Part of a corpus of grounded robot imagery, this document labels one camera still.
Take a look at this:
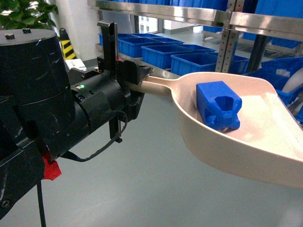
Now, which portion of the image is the blue storage bin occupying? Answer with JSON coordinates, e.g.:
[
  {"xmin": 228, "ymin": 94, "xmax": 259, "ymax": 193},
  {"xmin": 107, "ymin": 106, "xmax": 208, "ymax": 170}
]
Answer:
[
  {"xmin": 142, "ymin": 45, "xmax": 192, "ymax": 69},
  {"xmin": 245, "ymin": 57, "xmax": 303, "ymax": 105},
  {"xmin": 170, "ymin": 53, "xmax": 217, "ymax": 76},
  {"xmin": 118, "ymin": 37, "xmax": 161, "ymax": 58}
]

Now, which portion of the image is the beige plastic scoop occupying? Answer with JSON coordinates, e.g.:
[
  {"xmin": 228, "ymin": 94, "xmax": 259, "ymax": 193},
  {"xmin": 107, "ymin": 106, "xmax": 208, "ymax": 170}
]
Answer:
[{"xmin": 127, "ymin": 72, "xmax": 303, "ymax": 188}]

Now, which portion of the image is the green potted plant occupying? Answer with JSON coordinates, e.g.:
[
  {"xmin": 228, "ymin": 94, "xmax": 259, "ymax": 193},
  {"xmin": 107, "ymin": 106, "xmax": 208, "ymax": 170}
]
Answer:
[{"xmin": 0, "ymin": 0, "xmax": 58, "ymax": 30}]

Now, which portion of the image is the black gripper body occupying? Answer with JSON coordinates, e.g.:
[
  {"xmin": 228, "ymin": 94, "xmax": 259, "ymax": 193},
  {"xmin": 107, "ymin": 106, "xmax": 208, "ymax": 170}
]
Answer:
[{"xmin": 68, "ymin": 59, "xmax": 153, "ymax": 137}]

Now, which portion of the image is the yellow black striped bollard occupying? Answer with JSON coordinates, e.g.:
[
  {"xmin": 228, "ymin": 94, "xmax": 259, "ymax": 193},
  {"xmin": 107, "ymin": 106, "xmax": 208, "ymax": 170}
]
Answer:
[{"xmin": 59, "ymin": 28, "xmax": 77, "ymax": 60}]

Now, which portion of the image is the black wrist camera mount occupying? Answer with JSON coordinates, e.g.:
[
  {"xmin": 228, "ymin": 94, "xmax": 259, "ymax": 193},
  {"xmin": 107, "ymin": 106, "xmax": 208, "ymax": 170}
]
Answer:
[{"xmin": 97, "ymin": 21, "xmax": 118, "ymax": 79}]

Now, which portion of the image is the blue plastic part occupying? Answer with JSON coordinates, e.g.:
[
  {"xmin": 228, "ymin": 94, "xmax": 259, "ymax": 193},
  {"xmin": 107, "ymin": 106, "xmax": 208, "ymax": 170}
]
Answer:
[{"xmin": 196, "ymin": 81, "xmax": 242, "ymax": 130}]

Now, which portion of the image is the steel shelf rack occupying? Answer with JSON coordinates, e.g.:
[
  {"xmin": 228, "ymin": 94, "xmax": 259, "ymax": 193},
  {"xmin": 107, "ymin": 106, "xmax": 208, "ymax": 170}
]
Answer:
[{"xmin": 87, "ymin": 0, "xmax": 303, "ymax": 128}]

